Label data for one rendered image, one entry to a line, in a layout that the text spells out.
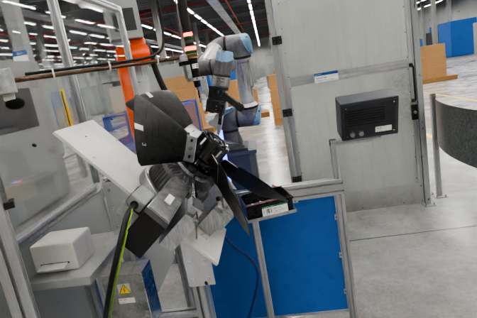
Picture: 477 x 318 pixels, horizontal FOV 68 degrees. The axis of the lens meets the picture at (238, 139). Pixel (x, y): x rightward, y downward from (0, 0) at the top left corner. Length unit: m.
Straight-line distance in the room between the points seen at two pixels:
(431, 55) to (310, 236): 12.05
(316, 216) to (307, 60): 1.64
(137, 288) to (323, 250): 0.99
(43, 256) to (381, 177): 2.76
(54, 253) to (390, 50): 2.82
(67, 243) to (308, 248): 1.14
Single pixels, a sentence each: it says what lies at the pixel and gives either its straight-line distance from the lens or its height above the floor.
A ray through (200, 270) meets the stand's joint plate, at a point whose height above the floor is 0.77.
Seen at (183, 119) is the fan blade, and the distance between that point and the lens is 1.35.
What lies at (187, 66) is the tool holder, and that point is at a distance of 1.33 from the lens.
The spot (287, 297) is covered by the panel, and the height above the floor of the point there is 0.24.
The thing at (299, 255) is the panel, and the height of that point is 0.47.
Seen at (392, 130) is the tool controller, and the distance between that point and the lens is 1.79.
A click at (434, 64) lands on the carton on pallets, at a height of 0.60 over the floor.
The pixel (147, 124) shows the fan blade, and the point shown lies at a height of 1.34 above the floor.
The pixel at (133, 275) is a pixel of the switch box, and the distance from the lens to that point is 1.35.
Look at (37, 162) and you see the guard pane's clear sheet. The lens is 1.67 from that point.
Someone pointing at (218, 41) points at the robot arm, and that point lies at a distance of 2.01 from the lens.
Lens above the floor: 1.45
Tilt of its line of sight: 11 degrees down
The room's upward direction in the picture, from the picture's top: 10 degrees counter-clockwise
